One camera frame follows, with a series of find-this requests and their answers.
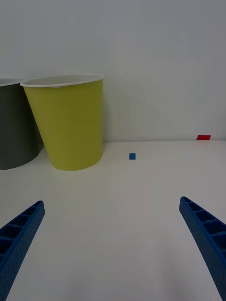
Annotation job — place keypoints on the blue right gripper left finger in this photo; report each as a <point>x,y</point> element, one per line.
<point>18,244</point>

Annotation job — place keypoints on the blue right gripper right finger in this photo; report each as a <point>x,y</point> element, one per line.
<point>207,235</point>

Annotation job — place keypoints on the grey plastic waste bin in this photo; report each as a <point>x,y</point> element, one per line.
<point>14,127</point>

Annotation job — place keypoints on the yellow-green plastic waste bin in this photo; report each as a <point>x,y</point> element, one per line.
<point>70,122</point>

